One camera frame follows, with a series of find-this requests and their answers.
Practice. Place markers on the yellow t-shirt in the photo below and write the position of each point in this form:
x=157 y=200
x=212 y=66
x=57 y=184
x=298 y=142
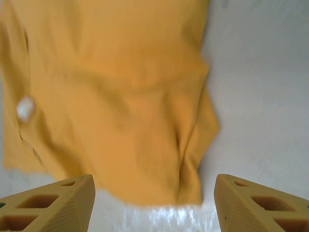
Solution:
x=116 y=96

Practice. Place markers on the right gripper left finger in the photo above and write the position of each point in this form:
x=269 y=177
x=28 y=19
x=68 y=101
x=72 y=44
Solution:
x=48 y=207

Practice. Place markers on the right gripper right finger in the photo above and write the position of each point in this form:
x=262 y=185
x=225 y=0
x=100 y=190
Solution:
x=260 y=210

